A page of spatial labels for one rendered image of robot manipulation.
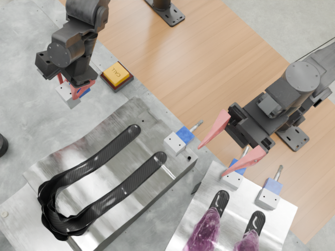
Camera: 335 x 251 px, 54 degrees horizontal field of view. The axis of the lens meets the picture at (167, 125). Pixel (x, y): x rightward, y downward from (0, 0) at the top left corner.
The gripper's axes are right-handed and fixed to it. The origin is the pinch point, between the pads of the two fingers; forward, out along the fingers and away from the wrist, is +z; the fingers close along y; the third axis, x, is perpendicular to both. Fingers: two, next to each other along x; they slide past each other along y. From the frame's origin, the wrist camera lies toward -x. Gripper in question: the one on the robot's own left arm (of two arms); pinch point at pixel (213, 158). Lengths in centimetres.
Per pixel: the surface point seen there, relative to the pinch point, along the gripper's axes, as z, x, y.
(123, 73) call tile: -8, 36, -43
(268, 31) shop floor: -127, 124, -55
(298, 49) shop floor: -133, 124, -33
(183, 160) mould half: -2.9, 30.7, -8.0
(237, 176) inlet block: -11.7, 31.6, 4.3
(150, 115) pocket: -4.8, 33.6, -25.0
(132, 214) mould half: 16.3, 29.8, -5.2
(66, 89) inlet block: 10.7, 23.1, -41.2
